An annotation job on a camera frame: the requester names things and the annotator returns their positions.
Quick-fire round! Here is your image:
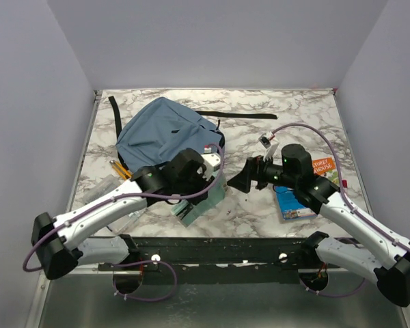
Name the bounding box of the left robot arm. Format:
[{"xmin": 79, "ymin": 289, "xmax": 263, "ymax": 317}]
[{"xmin": 31, "ymin": 148, "xmax": 221, "ymax": 280}]

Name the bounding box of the orange Treehouse book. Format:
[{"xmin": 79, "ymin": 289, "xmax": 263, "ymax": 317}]
[{"xmin": 312, "ymin": 157, "xmax": 340, "ymax": 185}]

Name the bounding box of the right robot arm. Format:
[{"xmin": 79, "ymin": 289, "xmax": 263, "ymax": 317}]
[{"xmin": 228, "ymin": 144, "xmax": 410, "ymax": 308}]

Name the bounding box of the yellow Brideshead Revisited book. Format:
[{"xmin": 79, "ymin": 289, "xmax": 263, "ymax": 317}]
[{"xmin": 169, "ymin": 170, "xmax": 226, "ymax": 227}]

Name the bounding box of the blue backpack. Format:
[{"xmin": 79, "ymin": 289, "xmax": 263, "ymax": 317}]
[{"xmin": 109, "ymin": 96, "xmax": 277, "ymax": 172}]

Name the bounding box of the yellow utility knife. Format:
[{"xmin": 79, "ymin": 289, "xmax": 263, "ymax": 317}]
[{"xmin": 109, "ymin": 160, "xmax": 132, "ymax": 180}]

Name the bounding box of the aluminium frame rail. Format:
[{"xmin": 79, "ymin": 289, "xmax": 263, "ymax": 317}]
[{"xmin": 25, "ymin": 89, "xmax": 117, "ymax": 328}]

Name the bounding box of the clear plastic box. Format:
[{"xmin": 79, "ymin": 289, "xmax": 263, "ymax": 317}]
[{"xmin": 81, "ymin": 174, "xmax": 146, "ymax": 235}]

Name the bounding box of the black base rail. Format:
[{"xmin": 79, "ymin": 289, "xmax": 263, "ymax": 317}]
[{"xmin": 99, "ymin": 236, "xmax": 321, "ymax": 285}]

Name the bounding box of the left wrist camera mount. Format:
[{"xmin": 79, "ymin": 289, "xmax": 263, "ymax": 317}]
[{"xmin": 202, "ymin": 145, "xmax": 221, "ymax": 180}]

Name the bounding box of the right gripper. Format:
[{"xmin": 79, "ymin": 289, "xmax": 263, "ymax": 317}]
[{"xmin": 228, "ymin": 151, "xmax": 298, "ymax": 193}]

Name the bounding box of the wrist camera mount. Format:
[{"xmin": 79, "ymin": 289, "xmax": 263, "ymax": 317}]
[
  {"xmin": 202, "ymin": 145, "xmax": 221, "ymax": 180},
  {"xmin": 258, "ymin": 132, "xmax": 279, "ymax": 161}
]

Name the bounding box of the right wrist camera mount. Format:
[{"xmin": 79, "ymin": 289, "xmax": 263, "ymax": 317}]
[{"xmin": 258, "ymin": 132, "xmax": 279, "ymax": 161}]

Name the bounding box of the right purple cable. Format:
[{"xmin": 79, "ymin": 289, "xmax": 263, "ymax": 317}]
[{"xmin": 269, "ymin": 122, "xmax": 410, "ymax": 297}]

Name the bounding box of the blue paperback book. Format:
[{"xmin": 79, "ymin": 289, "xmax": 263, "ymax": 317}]
[{"xmin": 273, "ymin": 186, "xmax": 317, "ymax": 221}]

